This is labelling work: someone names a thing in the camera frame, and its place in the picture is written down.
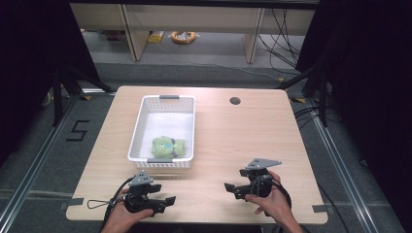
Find metal floor rail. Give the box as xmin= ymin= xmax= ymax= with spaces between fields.
xmin=309 ymin=96 xmax=381 ymax=233
xmin=0 ymin=92 xmax=81 ymax=229

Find light wooden shelf unit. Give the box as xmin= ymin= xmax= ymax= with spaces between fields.
xmin=70 ymin=2 xmax=317 ymax=64

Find hanging black cables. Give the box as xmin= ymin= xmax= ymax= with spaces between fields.
xmin=257 ymin=8 xmax=303 ymax=70

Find green mitten with face print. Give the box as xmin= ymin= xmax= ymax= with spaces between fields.
xmin=151 ymin=135 xmax=179 ymax=160

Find black floor cables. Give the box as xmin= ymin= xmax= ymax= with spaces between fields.
xmin=292 ymin=104 xmax=326 ymax=124

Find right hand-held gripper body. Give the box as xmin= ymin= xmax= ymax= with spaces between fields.
xmin=239 ymin=157 xmax=283 ymax=199

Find black metal stand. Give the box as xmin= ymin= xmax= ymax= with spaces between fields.
xmin=51 ymin=63 xmax=115 ymax=127
xmin=275 ymin=62 xmax=328 ymax=128

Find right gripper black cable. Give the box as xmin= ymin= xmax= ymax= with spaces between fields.
xmin=252 ymin=174 xmax=293 ymax=233

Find thin white floor cable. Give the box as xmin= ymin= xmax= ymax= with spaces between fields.
xmin=154 ymin=41 xmax=284 ymax=83

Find person's right hand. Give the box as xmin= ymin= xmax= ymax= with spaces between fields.
xmin=244 ymin=170 xmax=293 ymax=225

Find person's left hand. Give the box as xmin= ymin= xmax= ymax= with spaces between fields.
xmin=100 ymin=188 xmax=155 ymax=233

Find yellow packet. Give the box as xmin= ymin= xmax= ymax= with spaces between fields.
xmin=147 ymin=30 xmax=166 ymax=45

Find white plastic basket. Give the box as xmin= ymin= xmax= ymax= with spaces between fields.
xmin=126 ymin=94 xmax=196 ymax=170

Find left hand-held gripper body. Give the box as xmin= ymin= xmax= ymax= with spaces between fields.
xmin=123 ymin=171 xmax=160 ymax=215

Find dark curtain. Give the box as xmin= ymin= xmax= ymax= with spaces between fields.
xmin=294 ymin=0 xmax=412 ymax=227
xmin=0 ymin=0 xmax=102 ymax=164

